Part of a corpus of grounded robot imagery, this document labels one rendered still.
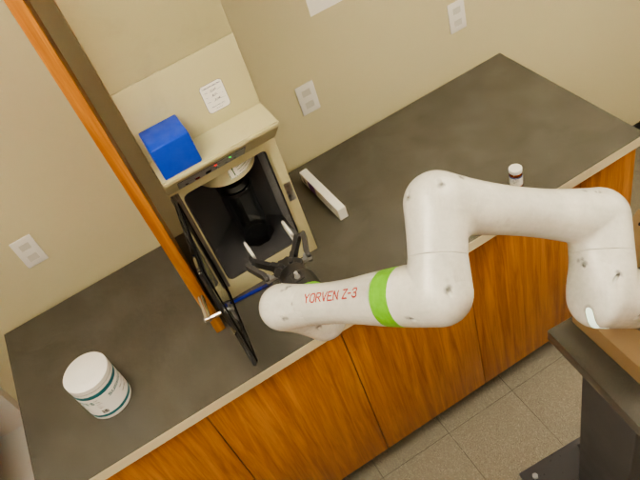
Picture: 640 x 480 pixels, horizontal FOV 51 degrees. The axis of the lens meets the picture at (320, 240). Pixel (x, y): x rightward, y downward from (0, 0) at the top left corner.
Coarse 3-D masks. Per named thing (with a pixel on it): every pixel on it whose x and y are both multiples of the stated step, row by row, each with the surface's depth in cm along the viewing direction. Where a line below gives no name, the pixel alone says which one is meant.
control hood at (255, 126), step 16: (256, 112) 168; (224, 128) 167; (240, 128) 165; (256, 128) 164; (272, 128) 164; (208, 144) 164; (224, 144) 162; (240, 144) 162; (256, 144) 171; (208, 160) 160; (160, 176) 160; (176, 176) 159
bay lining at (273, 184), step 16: (256, 160) 198; (256, 176) 204; (272, 176) 192; (192, 192) 197; (208, 192) 205; (256, 192) 210; (272, 192) 208; (192, 208) 198; (208, 208) 206; (224, 208) 215; (272, 208) 213; (288, 208) 199; (208, 224) 206; (224, 224) 215; (208, 240) 189
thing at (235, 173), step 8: (248, 160) 185; (232, 168) 182; (240, 168) 183; (248, 168) 184; (224, 176) 182; (232, 176) 182; (240, 176) 183; (208, 184) 184; (216, 184) 183; (224, 184) 183
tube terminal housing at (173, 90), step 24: (216, 48) 157; (168, 72) 155; (192, 72) 158; (216, 72) 161; (240, 72) 164; (120, 96) 153; (144, 96) 156; (168, 96) 158; (192, 96) 161; (240, 96) 168; (144, 120) 159; (192, 120) 165; (216, 120) 168; (264, 144) 179; (192, 216) 181; (312, 240) 208; (240, 288) 205
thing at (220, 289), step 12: (180, 216) 167; (192, 252) 157; (204, 252) 182; (204, 264) 168; (216, 276) 185; (216, 288) 170; (216, 300) 158; (228, 300) 185; (240, 324) 188; (252, 360) 177
